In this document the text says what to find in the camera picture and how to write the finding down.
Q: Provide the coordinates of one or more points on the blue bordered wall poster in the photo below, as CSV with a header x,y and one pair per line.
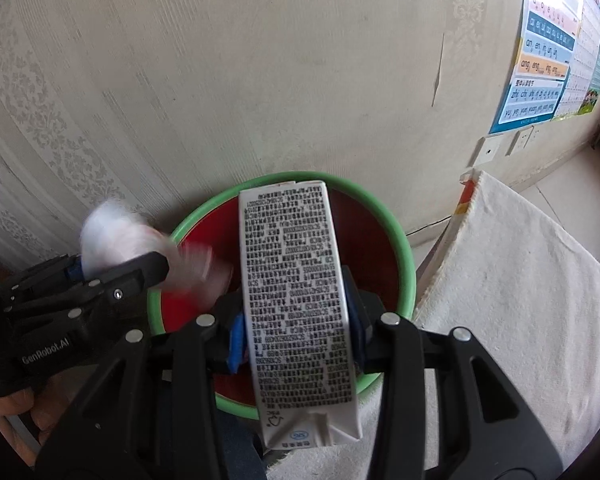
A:
x,y
540,60

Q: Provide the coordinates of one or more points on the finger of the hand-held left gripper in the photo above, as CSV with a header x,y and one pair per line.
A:
x,y
125,280
55,272

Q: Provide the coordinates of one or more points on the red bin with green rim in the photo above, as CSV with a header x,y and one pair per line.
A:
x,y
380,240

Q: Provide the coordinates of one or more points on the white drink carton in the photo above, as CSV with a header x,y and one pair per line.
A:
x,y
295,285

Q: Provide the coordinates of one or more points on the person's blue trousers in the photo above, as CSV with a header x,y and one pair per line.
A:
x,y
240,445

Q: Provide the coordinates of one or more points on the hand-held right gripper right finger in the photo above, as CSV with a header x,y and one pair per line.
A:
x,y
355,320

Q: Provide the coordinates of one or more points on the white paper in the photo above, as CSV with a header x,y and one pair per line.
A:
x,y
115,232

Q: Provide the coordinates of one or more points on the white wall socket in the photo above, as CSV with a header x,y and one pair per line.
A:
x,y
519,141

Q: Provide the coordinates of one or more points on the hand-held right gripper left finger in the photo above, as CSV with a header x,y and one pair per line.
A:
x,y
235,342

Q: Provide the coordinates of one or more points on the white grid wall poster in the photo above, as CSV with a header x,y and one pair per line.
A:
x,y
585,50

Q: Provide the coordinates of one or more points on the person's left hand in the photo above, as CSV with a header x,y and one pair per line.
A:
x,y
42,410

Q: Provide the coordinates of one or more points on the white wall box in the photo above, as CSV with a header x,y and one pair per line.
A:
x,y
486,150

